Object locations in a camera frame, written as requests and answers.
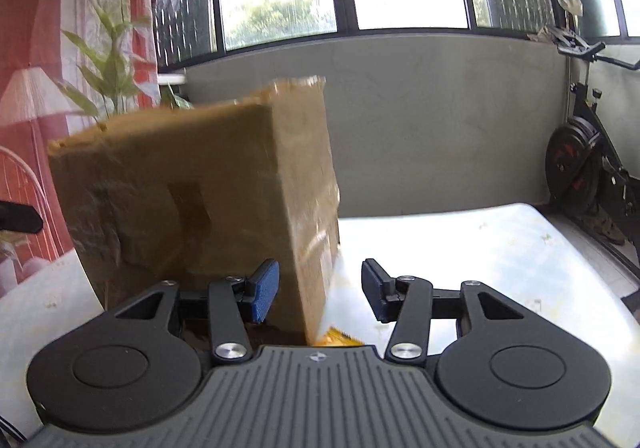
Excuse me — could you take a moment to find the black exercise bike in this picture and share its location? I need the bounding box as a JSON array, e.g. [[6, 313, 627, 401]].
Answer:
[[542, 25, 640, 249]]

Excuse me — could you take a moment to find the yellow snack packet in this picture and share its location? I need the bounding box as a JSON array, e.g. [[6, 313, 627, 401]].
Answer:
[[314, 325, 367, 348]]

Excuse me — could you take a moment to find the brown shoe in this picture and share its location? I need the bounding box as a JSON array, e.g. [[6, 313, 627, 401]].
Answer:
[[581, 214, 628, 245]]

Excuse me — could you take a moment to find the printed pink curtain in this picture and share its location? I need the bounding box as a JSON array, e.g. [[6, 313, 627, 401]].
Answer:
[[0, 0, 162, 289]]

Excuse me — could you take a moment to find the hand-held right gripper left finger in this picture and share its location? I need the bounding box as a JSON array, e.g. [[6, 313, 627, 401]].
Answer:
[[107, 259, 280, 364]]

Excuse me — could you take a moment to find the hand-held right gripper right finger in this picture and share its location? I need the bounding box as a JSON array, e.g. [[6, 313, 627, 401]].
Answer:
[[362, 259, 532, 363]]

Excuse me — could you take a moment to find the white cloth on bike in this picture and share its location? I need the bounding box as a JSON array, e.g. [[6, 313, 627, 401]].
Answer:
[[527, 0, 584, 44]]

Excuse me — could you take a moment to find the taped cardboard box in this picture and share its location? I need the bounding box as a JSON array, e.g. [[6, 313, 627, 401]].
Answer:
[[47, 75, 342, 347]]

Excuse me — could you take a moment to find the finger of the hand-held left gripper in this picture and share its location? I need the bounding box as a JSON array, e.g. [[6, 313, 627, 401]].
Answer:
[[0, 200, 44, 235]]

